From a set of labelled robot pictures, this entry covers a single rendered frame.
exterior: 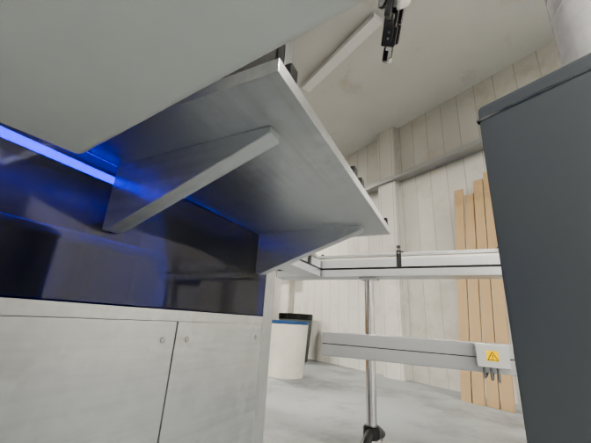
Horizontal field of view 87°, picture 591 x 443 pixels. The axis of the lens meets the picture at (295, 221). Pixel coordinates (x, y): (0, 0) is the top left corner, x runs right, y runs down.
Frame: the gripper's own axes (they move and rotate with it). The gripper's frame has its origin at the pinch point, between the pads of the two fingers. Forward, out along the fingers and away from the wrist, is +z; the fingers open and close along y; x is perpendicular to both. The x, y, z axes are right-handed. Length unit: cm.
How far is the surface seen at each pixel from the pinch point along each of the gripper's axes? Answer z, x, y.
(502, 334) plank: 238, 106, -127
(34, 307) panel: 25, -26, 79
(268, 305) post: 74, -17, 35
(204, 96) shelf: -1, -9, 53
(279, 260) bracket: 57, -16, 29
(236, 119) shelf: 3, -7, 49
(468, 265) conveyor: 97, 43, -41
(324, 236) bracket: 49, -4, 21
